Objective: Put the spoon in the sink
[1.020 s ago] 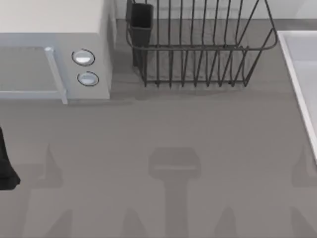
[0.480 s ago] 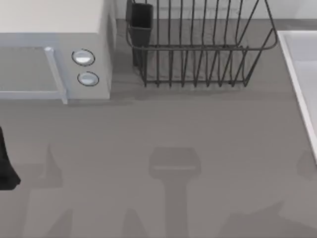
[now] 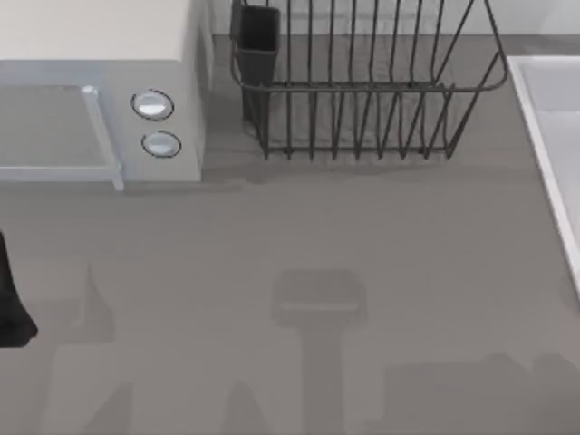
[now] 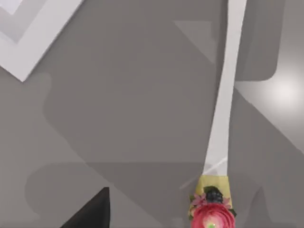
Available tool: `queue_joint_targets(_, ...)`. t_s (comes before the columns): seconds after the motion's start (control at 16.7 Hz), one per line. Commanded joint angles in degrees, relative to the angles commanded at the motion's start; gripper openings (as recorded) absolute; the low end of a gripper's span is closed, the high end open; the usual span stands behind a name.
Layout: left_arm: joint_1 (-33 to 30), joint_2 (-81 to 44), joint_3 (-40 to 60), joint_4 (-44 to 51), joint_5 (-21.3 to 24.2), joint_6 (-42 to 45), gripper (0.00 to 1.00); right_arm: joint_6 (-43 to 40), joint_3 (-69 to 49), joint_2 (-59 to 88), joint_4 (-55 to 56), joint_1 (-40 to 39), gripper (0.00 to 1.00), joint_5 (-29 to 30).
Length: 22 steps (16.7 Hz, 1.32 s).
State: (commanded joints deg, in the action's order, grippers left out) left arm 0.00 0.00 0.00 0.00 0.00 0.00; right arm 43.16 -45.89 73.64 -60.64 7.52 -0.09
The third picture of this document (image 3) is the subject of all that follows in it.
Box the dark wire dish rack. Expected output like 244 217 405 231
228 0 509 161

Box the round silver microwave knob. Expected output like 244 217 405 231
130 88 176 122
140 130 183 160

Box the white sink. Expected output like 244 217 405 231
506 54 580 298

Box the microwave oven door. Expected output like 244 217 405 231
0 84 125 191

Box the pale microwave oven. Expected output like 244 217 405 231
0 0 214 191

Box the black utensil holder cup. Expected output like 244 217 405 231
229 3 281 87

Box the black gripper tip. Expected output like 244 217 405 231
0 231 39 350

